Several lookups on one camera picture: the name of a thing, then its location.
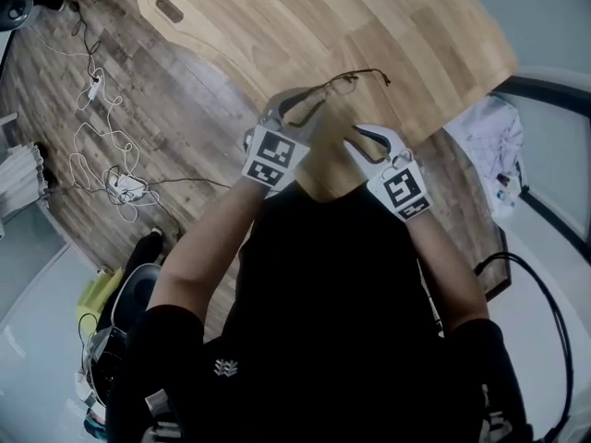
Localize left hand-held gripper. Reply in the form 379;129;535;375
240;87;328;198

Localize person's left forearm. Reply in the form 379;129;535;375
146;179;268;323

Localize yellow-green stool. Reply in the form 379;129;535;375
75;267;127;317

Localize slim white power strip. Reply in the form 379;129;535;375
85;74;106;102

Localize black window frame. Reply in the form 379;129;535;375
490;73;591;268

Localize thick black cable bundle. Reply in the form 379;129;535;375
474;250;577;443

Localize black office chair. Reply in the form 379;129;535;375
86;262;163;406

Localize person's right forearm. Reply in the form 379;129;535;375
403;209;491;337

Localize person's black clothing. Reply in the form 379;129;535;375
104;181;533;443

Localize stack of white boards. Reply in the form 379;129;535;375
0;139;51;212

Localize white crumpled cloth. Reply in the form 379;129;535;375
444;93;528;212

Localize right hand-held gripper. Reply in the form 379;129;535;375
343;123;434;224

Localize thin-framed eyeglasses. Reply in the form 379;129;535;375
282;67;394;129

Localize black power cable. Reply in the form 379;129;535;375
67;0;103;83

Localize white power strip with plugs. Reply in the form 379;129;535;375
104;172;150;203

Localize white power strip with cables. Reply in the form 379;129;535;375
27;30;162;224

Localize thin black floor cable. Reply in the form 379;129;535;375
44;176;233;196

